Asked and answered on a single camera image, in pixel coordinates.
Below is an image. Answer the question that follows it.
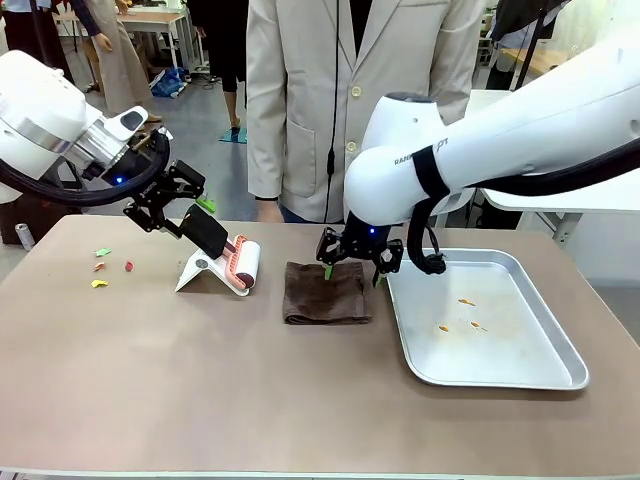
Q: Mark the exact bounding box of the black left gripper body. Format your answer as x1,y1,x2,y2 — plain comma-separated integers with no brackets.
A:
99,149,174,206

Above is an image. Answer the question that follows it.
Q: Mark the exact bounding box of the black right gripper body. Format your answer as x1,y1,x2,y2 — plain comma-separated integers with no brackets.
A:
341,212,397,262

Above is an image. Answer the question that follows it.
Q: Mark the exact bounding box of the black-handled lint roller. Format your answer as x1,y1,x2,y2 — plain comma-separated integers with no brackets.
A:
180,203,263,297

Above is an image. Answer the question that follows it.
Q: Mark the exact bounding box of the brown towel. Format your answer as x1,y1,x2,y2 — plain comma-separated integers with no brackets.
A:
282,260,374,327

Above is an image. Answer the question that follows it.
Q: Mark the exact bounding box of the person's right hand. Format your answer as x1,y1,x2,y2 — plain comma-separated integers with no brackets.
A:
257,198,283,223

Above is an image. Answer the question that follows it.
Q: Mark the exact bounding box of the white lint roller stand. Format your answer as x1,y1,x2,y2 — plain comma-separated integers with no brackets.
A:
174,251,251,299

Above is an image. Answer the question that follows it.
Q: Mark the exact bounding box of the blue plastic bag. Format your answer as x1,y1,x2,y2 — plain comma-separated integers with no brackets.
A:
149,66,190,100

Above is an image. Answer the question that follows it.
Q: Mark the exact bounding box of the dark brown box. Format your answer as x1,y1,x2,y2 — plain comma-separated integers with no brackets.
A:
0,198,85,247

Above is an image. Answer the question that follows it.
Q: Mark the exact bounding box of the person in brown apron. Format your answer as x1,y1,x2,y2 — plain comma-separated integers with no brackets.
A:
81,0,164,124

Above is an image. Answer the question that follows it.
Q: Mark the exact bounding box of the person in black clothes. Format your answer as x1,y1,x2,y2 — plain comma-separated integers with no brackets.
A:
188,0,250,132

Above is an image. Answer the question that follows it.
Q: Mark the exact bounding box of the person in light jacket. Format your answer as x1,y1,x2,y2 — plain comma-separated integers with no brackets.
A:
245,0,487,225

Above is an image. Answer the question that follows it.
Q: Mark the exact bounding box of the silver metal tray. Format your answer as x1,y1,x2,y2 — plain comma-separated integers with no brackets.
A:
386,248,590,392

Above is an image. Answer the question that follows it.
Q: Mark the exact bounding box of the wooden-top background table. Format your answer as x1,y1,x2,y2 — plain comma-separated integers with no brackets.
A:
116,8,207,77

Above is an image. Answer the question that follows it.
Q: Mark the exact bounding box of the person in dark clothes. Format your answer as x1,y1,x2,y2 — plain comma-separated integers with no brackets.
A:
0,0,77,85

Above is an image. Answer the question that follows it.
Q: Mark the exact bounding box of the light wood desk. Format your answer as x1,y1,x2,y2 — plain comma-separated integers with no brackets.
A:
499,46,572,77

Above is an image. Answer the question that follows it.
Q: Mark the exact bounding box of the black tripod pole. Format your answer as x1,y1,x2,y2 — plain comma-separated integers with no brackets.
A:
513,0,544,92

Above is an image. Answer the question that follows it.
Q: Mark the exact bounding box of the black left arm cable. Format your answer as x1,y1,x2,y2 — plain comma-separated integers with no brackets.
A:
0,127,175,206

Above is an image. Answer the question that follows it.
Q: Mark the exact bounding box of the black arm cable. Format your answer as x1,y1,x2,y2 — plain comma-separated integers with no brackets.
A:
406,146,640,276
0,127,175,206

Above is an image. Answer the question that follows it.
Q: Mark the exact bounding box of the thin black lanyard cable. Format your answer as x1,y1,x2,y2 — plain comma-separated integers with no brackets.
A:
323,0,352,224

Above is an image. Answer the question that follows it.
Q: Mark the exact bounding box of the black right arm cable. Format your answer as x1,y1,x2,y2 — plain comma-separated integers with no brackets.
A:
406,146,640,276

